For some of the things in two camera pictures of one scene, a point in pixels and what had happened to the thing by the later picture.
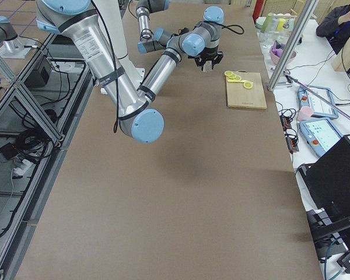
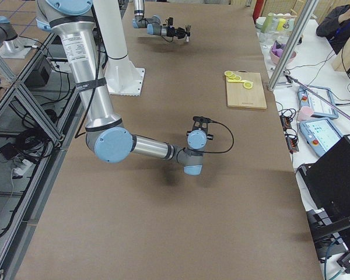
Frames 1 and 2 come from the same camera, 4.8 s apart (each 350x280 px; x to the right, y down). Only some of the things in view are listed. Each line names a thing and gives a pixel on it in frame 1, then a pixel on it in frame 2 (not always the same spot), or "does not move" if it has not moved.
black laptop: (335, 182) does not move
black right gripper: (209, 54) to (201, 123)
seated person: (339, 25) does not move
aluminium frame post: (294, 36) does not move
